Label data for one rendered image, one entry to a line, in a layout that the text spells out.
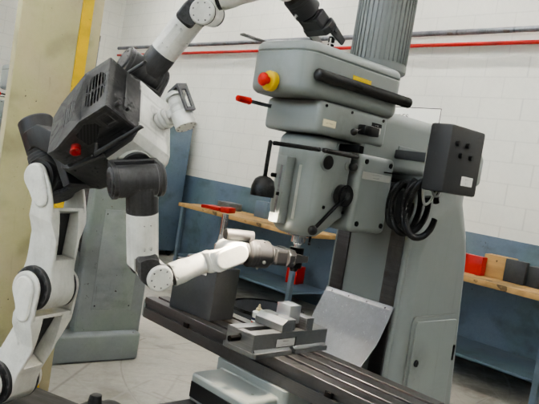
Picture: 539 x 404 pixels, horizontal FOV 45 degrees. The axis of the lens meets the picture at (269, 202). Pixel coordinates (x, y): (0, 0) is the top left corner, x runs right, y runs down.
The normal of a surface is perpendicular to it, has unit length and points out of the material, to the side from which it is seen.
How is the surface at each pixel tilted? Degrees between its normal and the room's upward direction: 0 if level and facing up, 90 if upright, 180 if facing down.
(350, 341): 45
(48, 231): 115
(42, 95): 90
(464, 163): 90
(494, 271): 90
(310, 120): 90
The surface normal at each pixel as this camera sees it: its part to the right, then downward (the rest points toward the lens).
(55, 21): 0.67, 0.15
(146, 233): 0.50, 0.25
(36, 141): -0.44, -0.02
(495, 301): -0.72, -0.08
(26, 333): -0.44, 0.40
